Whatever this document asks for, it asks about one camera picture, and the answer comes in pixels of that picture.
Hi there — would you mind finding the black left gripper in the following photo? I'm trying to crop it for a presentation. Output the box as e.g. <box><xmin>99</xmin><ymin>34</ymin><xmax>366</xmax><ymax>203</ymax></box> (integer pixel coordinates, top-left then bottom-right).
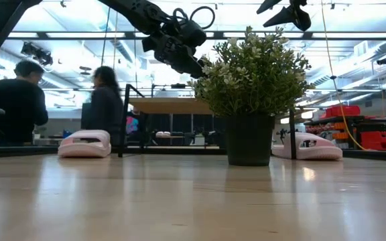
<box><xmin>142</xmin><ymin>31</ymin><xmax>210</xmax><ymax>80</ymax></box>

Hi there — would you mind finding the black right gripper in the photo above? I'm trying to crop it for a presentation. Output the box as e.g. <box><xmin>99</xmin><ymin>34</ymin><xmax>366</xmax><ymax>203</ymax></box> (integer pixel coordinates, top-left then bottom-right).
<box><xmin>256</xmin><ymin>0</ymin><xmax>312</xmax><ymax>32</ymax></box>

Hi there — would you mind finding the pink slide sandal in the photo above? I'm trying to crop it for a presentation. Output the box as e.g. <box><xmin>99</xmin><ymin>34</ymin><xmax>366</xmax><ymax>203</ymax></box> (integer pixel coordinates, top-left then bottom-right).
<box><xmin>57</xmin><ymin>129</ymin><xmax>112</xmax><ymax>159</ymax></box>
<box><xmin>271</xmin><ymin>131</ymin><xmax>343</xmax><ymax>161</ymax></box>

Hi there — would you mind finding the green potted artificial plant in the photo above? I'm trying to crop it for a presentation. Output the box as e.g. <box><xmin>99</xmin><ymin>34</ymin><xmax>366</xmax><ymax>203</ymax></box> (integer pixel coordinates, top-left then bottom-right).
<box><xmin>188</xmin><ymin>25</ymin><xmax>314</xmax><ymax>167</ymax></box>

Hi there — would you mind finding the person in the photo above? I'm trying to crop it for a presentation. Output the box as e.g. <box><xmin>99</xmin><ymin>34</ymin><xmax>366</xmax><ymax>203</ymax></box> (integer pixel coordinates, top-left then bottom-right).
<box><xmin>125</xmin><ymin>106</ymin><xmax>141</xmax><ymax>135</ymax></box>
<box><xmin>85</xmin><ymin>66</ymin><xmax>125</xmax><ymax>145</ymax></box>
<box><xmin>0</xmin><ymin>60</ymin><xmax>50</xmax><ymax>145</ymax></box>

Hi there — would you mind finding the black background monitor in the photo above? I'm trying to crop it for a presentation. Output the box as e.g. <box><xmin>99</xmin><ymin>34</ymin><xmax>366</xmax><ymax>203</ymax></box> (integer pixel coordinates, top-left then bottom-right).
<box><xmin>80</xmin><ymin>102</ymin><xmax>92</xmax><ymax>130</ymax></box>

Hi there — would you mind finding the red storage bin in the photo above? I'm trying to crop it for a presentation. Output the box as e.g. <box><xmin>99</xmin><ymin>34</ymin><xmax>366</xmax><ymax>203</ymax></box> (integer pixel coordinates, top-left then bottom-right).
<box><xmin>323</xmin><ymin>105</ymin><xmax>361</xmax><ymax>118</ymax></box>
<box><xmin>360</xmin><ymin>131</ymin><xmax>386</xmax><ymax>151</ymax></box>

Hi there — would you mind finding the black ceiling spotlight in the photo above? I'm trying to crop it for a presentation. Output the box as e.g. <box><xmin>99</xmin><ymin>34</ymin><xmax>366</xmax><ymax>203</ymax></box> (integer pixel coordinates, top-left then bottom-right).
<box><xmin>20</xmin><ymin>42</ymin><xmax>54</xmax><ymax>66</ymax></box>

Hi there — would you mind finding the tan hanging rope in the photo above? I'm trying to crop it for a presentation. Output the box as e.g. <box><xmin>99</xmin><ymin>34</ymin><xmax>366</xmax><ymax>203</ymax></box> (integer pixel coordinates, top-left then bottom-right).
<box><xmin>111</xmin><ymin>11</ymin><xmax>119</xmax><ymax>68</ymax></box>

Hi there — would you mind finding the black overhead frame bar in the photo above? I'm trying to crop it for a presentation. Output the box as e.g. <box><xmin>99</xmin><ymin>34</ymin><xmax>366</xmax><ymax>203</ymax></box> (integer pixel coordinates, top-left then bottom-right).
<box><xmin>7</xmin><ymin>31</ymin><xmax>386</xmax><ymax>40</ymax></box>

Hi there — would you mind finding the black hanging cable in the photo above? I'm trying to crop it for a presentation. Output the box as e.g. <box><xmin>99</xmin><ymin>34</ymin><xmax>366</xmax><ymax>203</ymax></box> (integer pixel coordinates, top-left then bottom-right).
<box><xmin>100</xmin><ymin>6</ymin><xmax>112</xmax><ymax>68</ymax></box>

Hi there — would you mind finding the yellow hanging cable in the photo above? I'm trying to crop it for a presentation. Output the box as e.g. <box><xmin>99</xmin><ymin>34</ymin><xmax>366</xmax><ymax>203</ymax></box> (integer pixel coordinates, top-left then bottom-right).
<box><xmin>320</xmin><ymin>0</ymin><xmax>369</xmax><ymax>151</ymax></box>

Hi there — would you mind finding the black table frame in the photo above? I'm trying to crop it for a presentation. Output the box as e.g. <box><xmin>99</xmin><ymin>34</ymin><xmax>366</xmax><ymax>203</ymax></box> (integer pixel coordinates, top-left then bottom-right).
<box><xmin>0</xmin><ymin>143</ymin><xmax>386</xmax><ymax>163</ymax></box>

